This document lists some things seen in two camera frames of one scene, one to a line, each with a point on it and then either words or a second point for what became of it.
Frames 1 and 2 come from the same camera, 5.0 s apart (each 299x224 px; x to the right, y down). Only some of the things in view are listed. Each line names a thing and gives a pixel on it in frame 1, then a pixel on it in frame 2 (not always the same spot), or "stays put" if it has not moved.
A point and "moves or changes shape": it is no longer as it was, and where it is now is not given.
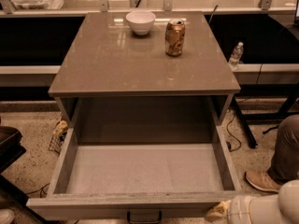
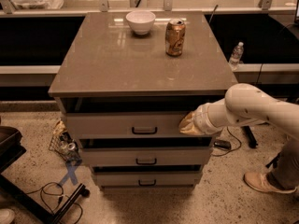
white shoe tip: x=7 y=216 stays put
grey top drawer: x=141 y=159 moves or changes shape
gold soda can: x=175 y=36 stays put
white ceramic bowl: x=140 y=21 stays put
